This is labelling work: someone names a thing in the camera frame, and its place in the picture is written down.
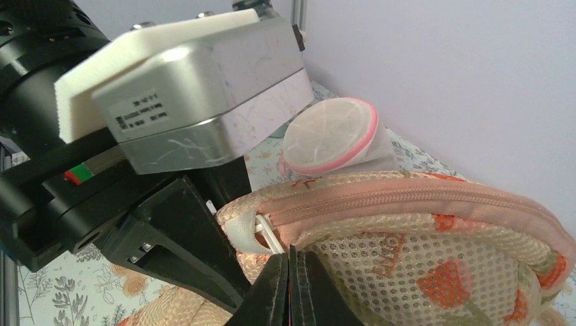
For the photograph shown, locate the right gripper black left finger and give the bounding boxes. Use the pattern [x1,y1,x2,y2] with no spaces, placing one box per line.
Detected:
[226,253,289,326]

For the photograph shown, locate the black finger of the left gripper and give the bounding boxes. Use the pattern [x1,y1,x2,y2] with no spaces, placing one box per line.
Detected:
[96,176,250,312]

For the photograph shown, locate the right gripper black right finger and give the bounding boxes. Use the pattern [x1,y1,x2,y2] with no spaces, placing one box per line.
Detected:
[289,246,362,326]

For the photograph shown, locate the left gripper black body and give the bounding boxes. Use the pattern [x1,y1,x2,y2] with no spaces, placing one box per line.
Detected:
[1,129,251,272]

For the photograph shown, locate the floral mesh bra laundry bag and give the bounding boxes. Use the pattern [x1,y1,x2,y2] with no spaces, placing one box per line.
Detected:
[124,171,575,325]

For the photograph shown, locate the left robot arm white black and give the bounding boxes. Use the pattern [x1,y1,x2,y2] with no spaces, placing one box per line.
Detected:
[1,1,251,312]

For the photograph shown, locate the pink-trimmed white cylindrical laundry bag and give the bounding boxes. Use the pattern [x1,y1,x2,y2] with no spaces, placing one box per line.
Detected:
[283,97,399,177]

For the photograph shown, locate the aluminium frame post left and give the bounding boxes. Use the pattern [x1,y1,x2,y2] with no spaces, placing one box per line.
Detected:
[291,0,308,52]

